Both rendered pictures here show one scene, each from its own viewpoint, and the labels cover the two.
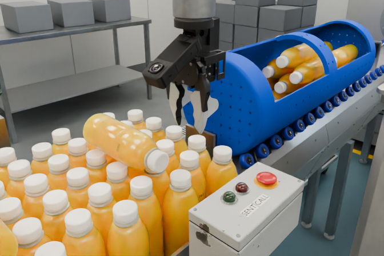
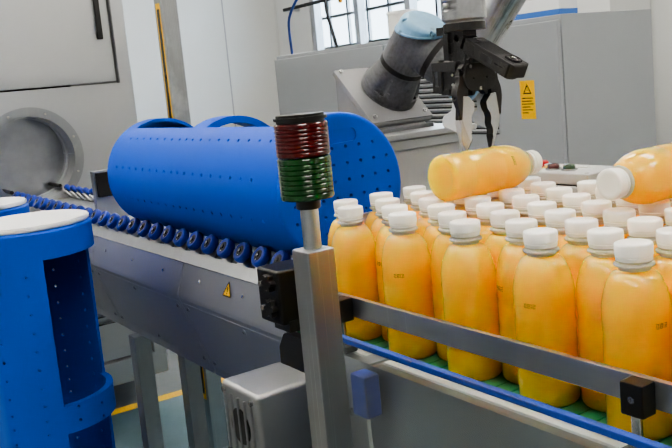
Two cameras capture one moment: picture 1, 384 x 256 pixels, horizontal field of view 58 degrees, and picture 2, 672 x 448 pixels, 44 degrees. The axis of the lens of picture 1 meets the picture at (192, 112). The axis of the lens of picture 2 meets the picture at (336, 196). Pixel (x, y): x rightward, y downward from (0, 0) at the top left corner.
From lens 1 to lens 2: 1.55 m
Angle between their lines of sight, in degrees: 75
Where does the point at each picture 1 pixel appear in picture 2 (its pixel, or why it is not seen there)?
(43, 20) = not seen: outside the picture
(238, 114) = (374, 181)
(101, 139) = (490, 165)
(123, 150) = (520, 158)
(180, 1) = (480, 0)
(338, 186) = (199, 408)
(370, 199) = not seen: hidden behind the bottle
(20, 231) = not seen: hidden behind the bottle
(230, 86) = (357, 146)
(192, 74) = (491, 75)
